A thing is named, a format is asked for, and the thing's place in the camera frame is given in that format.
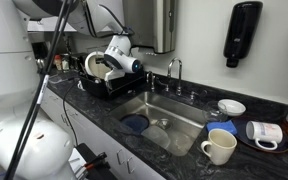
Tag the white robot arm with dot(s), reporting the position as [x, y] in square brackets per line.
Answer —
[31, 146]

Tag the sink drain strainer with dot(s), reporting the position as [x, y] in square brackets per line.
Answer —
[164, 123]

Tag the stainless steel sink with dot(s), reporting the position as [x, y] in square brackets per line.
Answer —
[187, 121]

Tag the chrome side sprayer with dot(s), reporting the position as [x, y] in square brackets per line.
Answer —
[150, 78]

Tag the black dish rack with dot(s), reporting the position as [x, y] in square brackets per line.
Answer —
[113, 88]

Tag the clear plastic lid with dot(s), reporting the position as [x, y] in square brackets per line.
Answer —
[157, 135]

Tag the cream large plate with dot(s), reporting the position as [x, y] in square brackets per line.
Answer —
[93, 68]

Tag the paper towel dispenser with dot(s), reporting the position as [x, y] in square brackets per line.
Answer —
[153, 23]

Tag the clear glass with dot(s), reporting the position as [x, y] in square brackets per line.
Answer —
[213, 113]

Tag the black orange tool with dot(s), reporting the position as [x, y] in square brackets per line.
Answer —
[98, 160]

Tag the small white bowl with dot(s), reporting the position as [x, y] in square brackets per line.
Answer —
[231, 107]

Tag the blue sponge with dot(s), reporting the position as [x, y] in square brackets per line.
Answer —
[227, 125]

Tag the red lid spice jar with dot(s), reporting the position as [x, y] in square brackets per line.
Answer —
[58, 62]

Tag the cream mug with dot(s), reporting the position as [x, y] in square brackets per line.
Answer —
[219, 146]

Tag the white box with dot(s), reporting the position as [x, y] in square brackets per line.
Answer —
[77, 163]

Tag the dark blue saucer plate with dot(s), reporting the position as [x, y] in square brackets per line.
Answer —
[240, 124]

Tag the black soap dispenser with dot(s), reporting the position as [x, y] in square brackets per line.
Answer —
[243, 24]

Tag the white printed mug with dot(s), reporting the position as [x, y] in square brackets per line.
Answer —
[266, 136]

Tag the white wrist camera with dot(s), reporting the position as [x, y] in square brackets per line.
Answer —
[114, 74]

